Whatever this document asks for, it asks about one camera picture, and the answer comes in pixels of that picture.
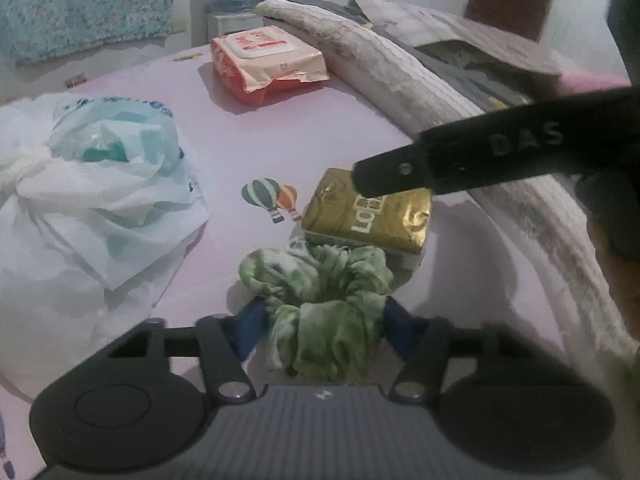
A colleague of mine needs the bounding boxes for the green tie-dye scrunchie cloth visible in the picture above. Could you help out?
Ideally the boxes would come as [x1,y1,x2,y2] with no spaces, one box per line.
[239,237,394,382]

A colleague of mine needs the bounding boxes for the gold tissue pack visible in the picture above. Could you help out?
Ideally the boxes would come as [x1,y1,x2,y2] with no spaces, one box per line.
[302,168,432,256]

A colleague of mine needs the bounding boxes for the beige quilted blanket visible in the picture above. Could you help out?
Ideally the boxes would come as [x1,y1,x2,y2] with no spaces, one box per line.
[257,0,639,364]

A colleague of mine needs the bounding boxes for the white plastic bag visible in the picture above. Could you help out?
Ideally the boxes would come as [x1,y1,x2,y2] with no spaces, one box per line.
[1,92,208,399]

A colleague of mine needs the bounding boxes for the orange wet wipes pack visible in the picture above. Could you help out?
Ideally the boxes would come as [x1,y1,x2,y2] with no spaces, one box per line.
[209,25,330,106]

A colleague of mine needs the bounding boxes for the grey brown folded clothes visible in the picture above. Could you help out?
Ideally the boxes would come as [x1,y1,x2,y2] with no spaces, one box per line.
[291,0,563,112]

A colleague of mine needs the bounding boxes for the floral blue cushion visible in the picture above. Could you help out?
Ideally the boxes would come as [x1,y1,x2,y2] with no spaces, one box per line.
[1,0,174,64]

